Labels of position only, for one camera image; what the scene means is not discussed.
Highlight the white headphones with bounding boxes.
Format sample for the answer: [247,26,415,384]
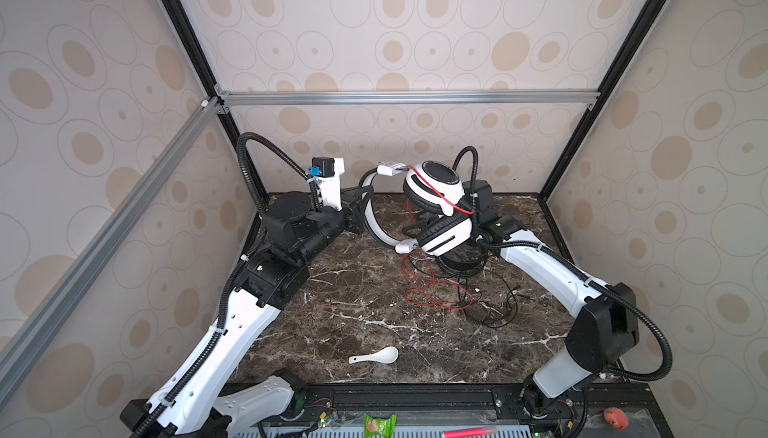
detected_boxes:
[359,160,474,257]

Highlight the red headphone cable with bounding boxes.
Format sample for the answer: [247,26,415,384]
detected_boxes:
[400,164,481,310]

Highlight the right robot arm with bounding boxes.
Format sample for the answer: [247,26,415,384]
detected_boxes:
[472,216,673,415]

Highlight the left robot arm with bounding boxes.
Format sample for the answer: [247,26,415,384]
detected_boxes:
[121,132,368,437]

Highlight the black headphones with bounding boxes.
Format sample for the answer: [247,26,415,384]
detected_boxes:
[435,242,488,278]

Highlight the white ceramic spoon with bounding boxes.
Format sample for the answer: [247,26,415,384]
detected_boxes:
[348,346,399,364]

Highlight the green snack packet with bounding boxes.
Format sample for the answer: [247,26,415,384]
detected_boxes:
[363,414,397,438]

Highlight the pink pen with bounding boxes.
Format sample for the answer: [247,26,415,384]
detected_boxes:
[441,427,495,438]

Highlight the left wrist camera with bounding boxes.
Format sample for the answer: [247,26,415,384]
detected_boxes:
[309,157,345,211]

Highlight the black headphone cable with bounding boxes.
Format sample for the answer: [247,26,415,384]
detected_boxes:
[440,257,556,329]

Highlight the horizontal aluminium rail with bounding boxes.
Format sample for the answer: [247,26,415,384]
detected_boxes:
[222,89,600,107]

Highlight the left slanted aluminium rail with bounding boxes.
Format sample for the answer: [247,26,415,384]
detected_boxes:
[1,96,223,407]

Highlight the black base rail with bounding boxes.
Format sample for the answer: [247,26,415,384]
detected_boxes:
[266,383,662,426]

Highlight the left black frame post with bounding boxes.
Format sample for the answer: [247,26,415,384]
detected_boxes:
[160,0,269,200]

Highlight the black frame post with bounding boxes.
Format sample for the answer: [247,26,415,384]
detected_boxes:
[538,0,669,204]
[160,0,269,200]

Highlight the right black frame post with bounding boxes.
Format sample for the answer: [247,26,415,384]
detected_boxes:
[538,0,669,204]

